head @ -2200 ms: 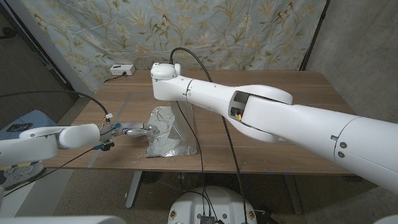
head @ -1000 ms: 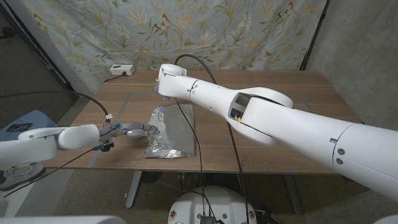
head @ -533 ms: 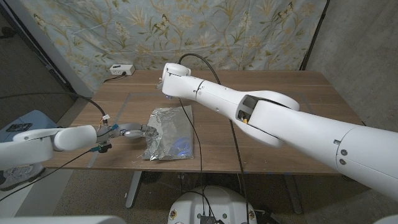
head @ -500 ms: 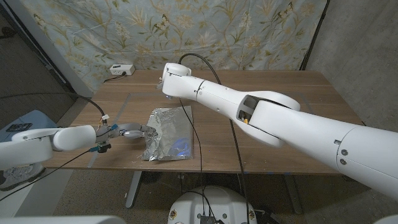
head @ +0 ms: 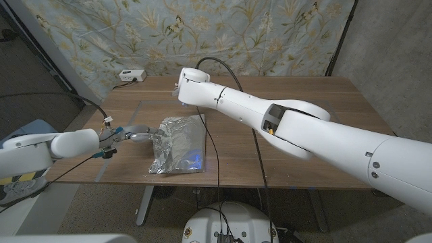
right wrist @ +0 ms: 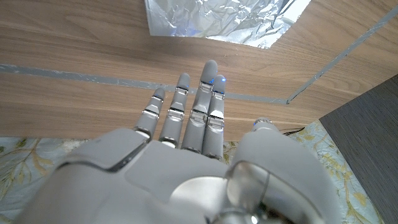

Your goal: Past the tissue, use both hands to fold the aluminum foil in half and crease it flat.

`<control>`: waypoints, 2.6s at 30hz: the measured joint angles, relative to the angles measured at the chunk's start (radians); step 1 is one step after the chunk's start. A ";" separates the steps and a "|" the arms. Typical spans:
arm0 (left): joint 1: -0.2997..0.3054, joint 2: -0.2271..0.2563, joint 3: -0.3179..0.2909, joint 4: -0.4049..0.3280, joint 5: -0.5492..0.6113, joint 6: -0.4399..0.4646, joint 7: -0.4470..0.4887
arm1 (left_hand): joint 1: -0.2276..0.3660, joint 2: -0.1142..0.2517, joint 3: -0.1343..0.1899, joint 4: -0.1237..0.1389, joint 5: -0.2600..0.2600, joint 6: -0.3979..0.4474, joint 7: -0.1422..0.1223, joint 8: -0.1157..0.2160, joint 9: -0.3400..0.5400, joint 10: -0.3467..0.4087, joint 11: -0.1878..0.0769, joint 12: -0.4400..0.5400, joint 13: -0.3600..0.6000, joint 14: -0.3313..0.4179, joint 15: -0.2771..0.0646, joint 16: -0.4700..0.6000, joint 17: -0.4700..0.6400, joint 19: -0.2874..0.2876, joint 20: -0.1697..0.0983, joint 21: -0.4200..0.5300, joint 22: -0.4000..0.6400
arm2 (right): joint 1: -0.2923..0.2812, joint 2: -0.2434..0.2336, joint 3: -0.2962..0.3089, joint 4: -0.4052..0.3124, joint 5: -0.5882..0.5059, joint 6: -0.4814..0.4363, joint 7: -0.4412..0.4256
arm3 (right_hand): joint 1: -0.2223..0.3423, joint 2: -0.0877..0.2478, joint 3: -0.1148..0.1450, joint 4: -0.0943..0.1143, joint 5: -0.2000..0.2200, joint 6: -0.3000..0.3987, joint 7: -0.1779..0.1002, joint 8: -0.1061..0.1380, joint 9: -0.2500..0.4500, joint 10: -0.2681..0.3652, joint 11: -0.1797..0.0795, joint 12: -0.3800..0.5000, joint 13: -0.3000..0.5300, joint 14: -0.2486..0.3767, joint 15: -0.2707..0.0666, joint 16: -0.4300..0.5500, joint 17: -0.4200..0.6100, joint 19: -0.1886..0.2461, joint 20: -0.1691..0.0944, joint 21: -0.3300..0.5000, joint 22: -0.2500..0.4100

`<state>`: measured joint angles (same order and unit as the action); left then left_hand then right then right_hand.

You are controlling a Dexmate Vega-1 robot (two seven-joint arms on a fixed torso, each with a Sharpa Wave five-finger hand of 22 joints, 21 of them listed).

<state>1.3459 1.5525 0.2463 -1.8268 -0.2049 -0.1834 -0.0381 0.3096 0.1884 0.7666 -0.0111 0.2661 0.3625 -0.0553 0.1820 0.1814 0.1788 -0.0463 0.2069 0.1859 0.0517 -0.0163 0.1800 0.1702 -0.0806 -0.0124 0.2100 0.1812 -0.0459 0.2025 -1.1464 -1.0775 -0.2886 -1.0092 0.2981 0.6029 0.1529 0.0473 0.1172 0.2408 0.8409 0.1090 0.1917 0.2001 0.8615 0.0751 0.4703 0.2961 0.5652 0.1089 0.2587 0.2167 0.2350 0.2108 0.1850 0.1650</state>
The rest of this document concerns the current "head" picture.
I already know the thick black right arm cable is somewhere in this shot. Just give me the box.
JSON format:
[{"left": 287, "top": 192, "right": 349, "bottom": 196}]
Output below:
[{"left": 195, "top": 56, "right": 275, "bottom": 243}]

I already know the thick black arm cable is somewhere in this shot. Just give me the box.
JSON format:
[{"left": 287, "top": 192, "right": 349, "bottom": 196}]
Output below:
[
  {"left": 195, "top": 56, "right": 275, "bottom": 243},
  {"left": 0, "top": 92, "right": 109, "bottom": 119}
]

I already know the floral print backdrop cloth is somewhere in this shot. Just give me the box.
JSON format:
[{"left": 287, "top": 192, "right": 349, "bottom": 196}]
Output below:
[{"left": 20, "top": 0, "right": 355, "bottom": 101}]

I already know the crinkled aluminum foil sheet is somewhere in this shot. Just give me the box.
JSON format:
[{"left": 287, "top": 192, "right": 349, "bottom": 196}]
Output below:
[{"left": 148, "top": 114, "right": 207, "bottom": 175}]

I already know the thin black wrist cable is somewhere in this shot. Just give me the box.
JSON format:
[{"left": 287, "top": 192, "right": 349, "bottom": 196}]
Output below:
[
  {"left": 0, "top": 150, "right": 117, "bottom": 214},
  {"left": 195, "top": 105, "right": 225, "bottom": 234}
]

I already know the white power outlet box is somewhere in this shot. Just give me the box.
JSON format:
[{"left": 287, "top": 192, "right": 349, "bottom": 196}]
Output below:
[{"left": 118, "top": 70, "right": 147, "bottom": 83}]

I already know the grey sneaker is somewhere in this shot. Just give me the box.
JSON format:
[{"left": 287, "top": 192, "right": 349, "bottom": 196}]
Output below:
[{"left": 0, "top": 168, "right": 50, "bottom": 207}]

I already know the white domed robot base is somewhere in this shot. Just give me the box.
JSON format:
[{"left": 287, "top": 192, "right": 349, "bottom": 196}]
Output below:
[{"left": 182, "top": 201, "right": 280, "bottom": 243}]

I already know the white table leg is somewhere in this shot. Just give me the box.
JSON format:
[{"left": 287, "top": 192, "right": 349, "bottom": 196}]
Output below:
[{"left": 136, "top": 185, "right": 155, "bottom": 226}]

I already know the white robot chest panel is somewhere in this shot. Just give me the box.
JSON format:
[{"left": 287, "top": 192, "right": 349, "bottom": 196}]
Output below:
[{"left": 0, "top": 234, "right": 138, "bottom": 243}]

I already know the black outlet box cord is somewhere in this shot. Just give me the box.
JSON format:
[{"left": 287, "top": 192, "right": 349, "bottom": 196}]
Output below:
[{"left": 112, "top": 78, "right": 138, "bottom": 90}]

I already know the thin black left wrist cable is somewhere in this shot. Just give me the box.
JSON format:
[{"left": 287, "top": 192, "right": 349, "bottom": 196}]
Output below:
[{"left": 0, "top": 150, "right": 117, "bottom": 214}]

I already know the grey table leg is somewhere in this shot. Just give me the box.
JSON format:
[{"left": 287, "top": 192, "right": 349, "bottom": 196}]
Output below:
[{"left": 306, "top": 188, "right": 329, "bottom": 233}]

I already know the black backdrop stand pole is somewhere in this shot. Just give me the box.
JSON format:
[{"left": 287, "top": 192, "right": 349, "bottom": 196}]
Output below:
[{"left": 324, "top": 0, "right": 358, "bottom": 77}]

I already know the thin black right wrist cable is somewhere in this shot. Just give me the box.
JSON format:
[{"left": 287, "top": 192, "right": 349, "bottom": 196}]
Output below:
[{"left": 195, "top": 105, "right": 225, "bottom": 234}]

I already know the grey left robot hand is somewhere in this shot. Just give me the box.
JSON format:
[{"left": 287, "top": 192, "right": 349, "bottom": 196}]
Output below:
[{"left": 99, "top": 124, "right": 166, "bottom": 150}]

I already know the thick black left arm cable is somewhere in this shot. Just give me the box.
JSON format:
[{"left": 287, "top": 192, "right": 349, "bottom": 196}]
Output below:
[{"left": 0, "top": 92, "right": 109, "bottom": 119}]

